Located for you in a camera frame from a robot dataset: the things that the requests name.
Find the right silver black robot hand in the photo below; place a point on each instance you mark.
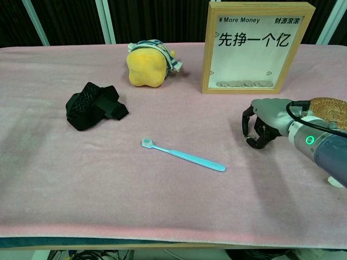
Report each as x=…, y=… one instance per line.
x=271, y=113

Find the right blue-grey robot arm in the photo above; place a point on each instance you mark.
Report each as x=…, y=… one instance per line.
x=325, y=151

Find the round woven rattan coaster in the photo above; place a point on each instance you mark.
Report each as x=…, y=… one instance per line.
x=329, y=109

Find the light blue toothbrush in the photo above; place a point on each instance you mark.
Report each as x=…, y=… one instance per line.
x=187, y=156

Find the yellow plush toy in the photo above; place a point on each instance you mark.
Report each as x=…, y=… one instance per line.
x=146, y=67

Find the pink table cloth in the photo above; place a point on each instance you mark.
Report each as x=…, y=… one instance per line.
x=108, y=189

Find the wooden framed sign box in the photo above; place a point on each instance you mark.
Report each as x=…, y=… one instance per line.
x=257, y=62

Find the white aluminium partition post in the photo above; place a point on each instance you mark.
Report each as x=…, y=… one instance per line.
x=106, y=21
x=336, y=21
x=36, y=23

